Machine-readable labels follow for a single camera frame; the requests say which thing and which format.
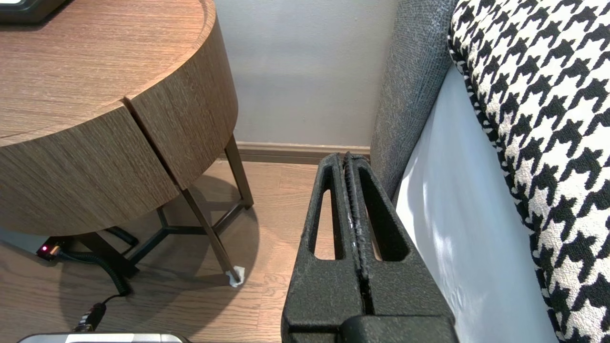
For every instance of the brown wooden baseboard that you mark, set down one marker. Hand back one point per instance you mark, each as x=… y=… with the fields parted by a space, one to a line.
x=295 y=151

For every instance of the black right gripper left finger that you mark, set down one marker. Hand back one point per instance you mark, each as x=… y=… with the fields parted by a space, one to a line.
x=324 y=295

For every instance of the black white houndstooth pillow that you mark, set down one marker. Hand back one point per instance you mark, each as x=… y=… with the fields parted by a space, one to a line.
x=548 y=119

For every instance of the white table foot pad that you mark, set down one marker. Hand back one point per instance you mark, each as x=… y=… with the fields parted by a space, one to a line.
x=236 y=275

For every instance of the round wooden bedside table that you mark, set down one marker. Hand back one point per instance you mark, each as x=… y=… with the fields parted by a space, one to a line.
x=119 y=52

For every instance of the silver grey robot base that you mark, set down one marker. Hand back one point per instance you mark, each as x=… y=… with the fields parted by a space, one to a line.
x=105 y=338

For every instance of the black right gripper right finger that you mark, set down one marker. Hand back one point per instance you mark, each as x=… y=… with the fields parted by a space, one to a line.
x=400 y=290

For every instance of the white bed sheet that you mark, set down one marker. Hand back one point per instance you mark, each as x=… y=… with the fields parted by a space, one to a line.
x=467 y=214

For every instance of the grey power adapter box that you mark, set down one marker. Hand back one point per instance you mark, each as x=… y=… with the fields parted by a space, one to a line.
x=19 y=240

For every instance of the grey fabric headboard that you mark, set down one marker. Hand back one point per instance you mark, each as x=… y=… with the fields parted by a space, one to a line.
x=410 y=85

